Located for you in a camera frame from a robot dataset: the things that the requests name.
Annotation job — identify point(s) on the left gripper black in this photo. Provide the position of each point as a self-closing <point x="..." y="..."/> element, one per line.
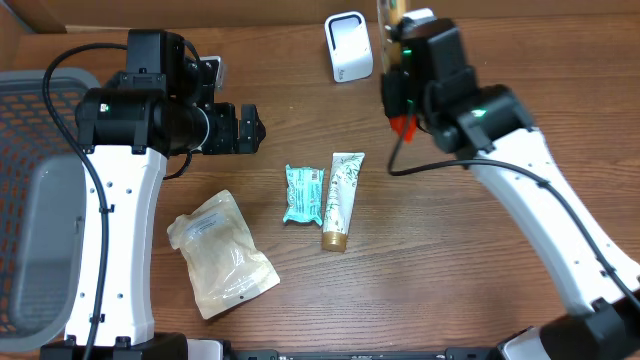
<point x="240" y="130"/>

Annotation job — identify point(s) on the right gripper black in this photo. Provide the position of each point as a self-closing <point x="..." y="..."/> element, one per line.
<point x="392" y="93"/>

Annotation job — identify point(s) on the red orange pasta package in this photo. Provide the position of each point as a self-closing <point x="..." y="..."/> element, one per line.
<point x="390" y="14"/>

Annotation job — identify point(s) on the white cosmetic tube gold cap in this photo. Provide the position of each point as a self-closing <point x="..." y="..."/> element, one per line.
<point x="343" y="182"/>

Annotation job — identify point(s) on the teal snack packet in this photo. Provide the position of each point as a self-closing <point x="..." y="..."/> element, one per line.
<point x="304" y="195"/>

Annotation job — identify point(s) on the beige mushroom pouch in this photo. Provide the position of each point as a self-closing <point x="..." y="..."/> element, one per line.
<point x="225" y="267"/>

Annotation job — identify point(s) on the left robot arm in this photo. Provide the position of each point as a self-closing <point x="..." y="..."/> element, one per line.
<point x="161" y="105"/>

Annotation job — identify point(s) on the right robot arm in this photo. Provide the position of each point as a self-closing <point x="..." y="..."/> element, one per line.
<point x="428" y="84"/>

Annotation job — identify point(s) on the white barcode scanner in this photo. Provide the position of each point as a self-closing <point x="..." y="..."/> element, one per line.
<point x="349" y="46"/>

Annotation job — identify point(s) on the grey plastic shopping basket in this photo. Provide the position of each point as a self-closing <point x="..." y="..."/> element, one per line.
<point x="42" y="217"/>

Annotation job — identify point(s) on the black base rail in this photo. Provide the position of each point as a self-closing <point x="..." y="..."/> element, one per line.
<point x="360" y="355"/>

